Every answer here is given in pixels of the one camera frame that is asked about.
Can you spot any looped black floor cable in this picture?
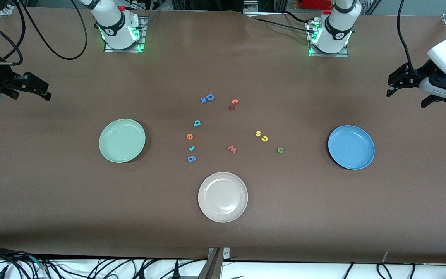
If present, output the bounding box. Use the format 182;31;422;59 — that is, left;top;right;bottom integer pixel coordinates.
376;263;393;279

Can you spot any red box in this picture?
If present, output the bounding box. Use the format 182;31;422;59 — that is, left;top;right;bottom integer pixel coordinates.
302;0;333;10

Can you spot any blue plate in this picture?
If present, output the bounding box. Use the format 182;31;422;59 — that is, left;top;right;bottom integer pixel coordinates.
328;125;375;170

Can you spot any beige plate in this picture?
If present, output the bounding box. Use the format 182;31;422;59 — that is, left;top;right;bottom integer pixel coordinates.
198;172;249;223

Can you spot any light green plate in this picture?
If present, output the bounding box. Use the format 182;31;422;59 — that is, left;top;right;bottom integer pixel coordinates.
99;119;146;163

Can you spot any metal table edge bracket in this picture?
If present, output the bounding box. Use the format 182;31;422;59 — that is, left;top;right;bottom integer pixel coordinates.
198;247;230;279

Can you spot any teal floor cable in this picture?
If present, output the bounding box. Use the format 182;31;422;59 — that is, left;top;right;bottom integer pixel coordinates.
27;255;50;270

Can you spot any black base cable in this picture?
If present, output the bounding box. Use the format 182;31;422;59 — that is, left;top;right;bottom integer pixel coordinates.
251;12;317;34

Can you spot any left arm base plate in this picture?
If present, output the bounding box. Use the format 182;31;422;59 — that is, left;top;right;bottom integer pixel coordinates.
306;19;350;58

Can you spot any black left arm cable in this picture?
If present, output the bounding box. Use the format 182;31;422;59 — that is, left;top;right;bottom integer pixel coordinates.
396;0;418;75

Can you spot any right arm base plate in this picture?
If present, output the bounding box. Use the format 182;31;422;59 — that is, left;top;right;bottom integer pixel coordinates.
104;15;147;53

